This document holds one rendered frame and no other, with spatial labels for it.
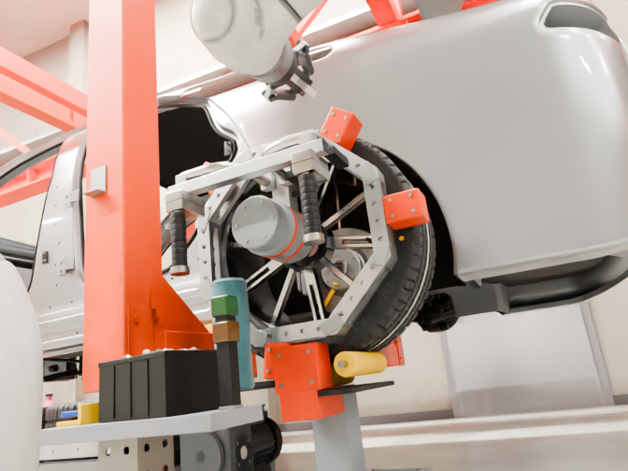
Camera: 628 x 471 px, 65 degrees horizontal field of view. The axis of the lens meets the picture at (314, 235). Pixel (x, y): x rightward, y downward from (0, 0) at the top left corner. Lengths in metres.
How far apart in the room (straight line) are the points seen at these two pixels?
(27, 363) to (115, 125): 1.38
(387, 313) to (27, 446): 0.98
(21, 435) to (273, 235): 0.85
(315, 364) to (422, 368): 4.02
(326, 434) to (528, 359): 3.80
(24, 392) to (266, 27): 0.57
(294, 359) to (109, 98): 1.03
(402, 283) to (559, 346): 3.88
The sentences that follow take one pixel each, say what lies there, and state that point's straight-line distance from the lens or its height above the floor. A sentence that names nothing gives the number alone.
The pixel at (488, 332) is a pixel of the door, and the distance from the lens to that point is 5.04.
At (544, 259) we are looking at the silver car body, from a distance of 1.58.
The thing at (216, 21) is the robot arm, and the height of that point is 0.95.
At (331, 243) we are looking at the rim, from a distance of 1.33.
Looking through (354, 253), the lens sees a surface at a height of 0.89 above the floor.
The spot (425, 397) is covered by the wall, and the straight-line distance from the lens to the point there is 5.19.
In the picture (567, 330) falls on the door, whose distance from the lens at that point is 5.04.
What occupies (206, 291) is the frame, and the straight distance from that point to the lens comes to 1.37.
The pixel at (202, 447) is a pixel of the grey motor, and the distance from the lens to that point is 1.49.
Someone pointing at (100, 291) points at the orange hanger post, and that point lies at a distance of 1.55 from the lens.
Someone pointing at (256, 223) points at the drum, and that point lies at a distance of 1.15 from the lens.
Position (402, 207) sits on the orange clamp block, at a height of 0.84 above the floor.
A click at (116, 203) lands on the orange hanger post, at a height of 1.05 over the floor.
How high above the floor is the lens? 0.48
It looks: 16 degrees up
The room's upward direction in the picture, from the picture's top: 7 degrees counter-clockwise
